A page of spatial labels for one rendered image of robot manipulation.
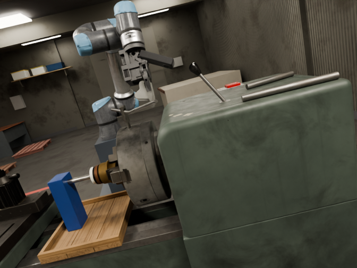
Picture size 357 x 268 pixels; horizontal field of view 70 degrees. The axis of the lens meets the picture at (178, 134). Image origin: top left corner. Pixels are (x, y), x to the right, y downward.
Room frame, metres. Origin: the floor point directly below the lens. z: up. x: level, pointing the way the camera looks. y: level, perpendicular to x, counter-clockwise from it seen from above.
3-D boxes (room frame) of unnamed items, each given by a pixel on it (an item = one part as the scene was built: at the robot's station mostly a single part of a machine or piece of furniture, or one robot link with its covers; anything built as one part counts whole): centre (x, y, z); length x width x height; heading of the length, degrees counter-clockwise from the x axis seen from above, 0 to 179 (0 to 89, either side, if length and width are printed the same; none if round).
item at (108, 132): (1.52, 0.39, 1.15); 0.15 x 0.15 x 0.10
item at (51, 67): (9.61, 3.60, 2.38); 0.54 x 0.40 x 0.21; 96
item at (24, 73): (9.49, 4.82, 2.41); 0.48 x 0.40 x 0.27; 96
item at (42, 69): (9.55, 4.18, 2.40); 0.45 x 0.38 x 0.25; 96
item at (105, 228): (0.96, 0.43, 0.88); 0.36 x 0.30 x 0.04; 177
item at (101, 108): (1.52, 0.38, 1.27); 0.13 x 0.12 x 0.14; 108
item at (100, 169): (0.96, 0.31, 1.08); 0.09 x 0.09 x 0.09; 87
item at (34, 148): (7.88, 4.51, 0.06); 1.29 x 0.86 x 0.11; 8
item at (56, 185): (0.96, 0.51, 1.00); 0.08 x 0.06 x 0.23; 177
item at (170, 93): (7.82, -0.90, 0.42); 2.21 x 1.79 x 0.83; 96
